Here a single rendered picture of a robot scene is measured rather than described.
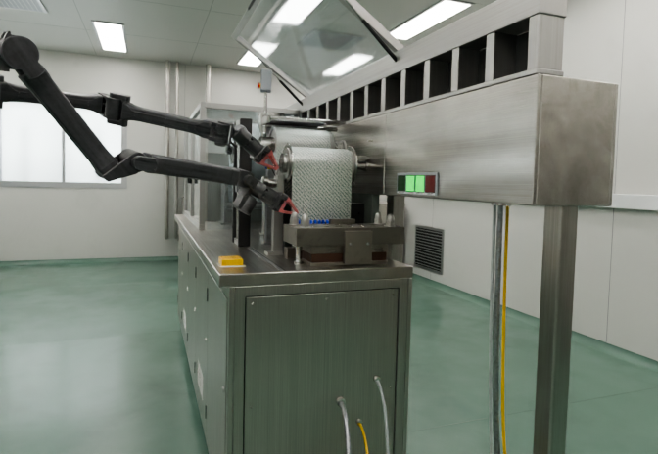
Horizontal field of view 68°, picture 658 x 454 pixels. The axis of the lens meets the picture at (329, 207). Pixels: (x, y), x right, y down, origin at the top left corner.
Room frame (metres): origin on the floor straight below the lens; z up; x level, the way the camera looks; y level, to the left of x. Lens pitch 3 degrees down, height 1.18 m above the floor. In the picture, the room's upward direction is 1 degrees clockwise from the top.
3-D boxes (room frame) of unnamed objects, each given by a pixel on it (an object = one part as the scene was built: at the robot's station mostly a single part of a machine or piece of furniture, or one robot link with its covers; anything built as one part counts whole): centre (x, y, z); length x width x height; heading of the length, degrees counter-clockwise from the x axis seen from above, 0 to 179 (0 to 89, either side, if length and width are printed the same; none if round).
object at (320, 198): (1.81, 0.03, 1.11); 0.23 x 0.01 x 0.18; 111
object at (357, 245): (1.64, -0.10, 0.97); 0.10 x 0.03 x 0.11; 111
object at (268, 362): (2.73, 0.44, 0.43); 2.52 x 0.64 x 0.86; 21
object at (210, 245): (2.72, 0.45, 0.88); 2.52 x 0.66 x 0.04; 21
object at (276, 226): (1.85, 0.21, 1.05); 0.06 x 0.05 x 0.31; 111
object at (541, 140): (2.59, -0.03, 1.29); 3.10 x 0.28 x 0.30; 21
